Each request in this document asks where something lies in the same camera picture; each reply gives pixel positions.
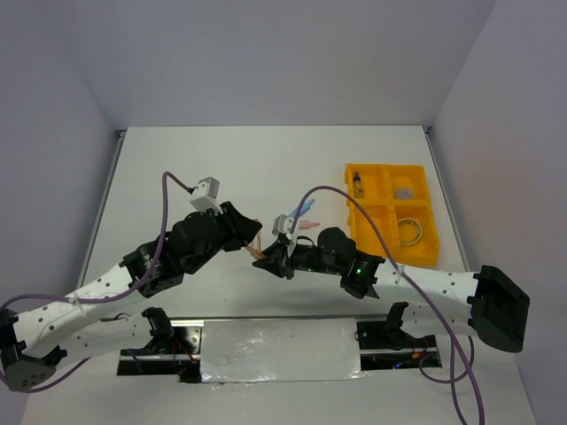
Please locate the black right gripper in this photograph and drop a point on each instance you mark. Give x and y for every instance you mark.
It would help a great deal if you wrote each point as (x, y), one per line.
(276, 262)

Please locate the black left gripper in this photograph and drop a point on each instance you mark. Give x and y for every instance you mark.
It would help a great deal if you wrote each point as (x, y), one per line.
(241, 227)

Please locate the orange highlighter marker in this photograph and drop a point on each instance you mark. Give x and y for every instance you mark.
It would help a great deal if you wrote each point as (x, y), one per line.
(255, 248)

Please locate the pink highlighter marker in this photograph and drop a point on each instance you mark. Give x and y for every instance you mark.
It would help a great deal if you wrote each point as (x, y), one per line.
(306, 224)

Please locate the small blue-capped glue bottle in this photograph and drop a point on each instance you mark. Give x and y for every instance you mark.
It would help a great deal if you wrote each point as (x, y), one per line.
(358, 189)

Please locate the beige tape roll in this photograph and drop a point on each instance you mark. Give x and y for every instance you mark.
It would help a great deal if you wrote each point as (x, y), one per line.
(410, 231)

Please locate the clear round pin container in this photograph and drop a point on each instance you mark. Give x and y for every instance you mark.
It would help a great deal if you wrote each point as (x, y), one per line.
(404, 193)

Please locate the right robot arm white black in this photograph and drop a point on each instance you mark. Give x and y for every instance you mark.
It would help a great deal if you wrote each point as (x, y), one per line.
(486, 304)

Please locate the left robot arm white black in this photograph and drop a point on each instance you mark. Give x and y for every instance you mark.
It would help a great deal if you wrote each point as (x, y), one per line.
(94, 319)

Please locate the blue highlighter marker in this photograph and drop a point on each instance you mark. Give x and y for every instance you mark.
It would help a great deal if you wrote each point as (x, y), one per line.
(302, 210)

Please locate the silver foil sheet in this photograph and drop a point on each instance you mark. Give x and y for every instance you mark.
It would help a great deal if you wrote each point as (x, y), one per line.
(273, 351)

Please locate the yellow four-compartment tray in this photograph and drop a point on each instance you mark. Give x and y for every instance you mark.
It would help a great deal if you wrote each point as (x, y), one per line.
(373, 225)

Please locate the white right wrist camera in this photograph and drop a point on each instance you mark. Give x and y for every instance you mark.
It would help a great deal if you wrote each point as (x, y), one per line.
(285, 232)

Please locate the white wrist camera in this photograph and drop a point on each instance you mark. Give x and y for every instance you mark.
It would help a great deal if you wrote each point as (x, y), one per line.
(203, 197)
(285, 232)

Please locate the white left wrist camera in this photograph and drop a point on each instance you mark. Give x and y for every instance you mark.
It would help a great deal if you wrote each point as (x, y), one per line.
(203, 197)

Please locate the black base rail with wiring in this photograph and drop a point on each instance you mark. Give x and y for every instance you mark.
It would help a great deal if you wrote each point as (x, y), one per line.
(381, 348)

